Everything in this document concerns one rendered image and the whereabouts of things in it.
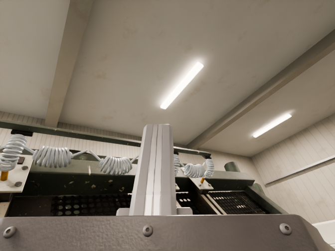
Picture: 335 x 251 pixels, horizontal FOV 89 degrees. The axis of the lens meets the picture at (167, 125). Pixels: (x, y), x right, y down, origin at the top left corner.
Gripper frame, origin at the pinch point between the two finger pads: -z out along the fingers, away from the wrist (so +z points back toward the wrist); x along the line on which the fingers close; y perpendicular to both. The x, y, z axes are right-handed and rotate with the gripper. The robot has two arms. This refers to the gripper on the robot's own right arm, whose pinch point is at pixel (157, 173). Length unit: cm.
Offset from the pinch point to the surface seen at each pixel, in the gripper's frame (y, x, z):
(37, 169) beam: 42, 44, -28
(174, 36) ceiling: 65, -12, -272
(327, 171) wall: 475, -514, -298
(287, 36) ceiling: 77, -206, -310
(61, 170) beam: 45, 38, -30
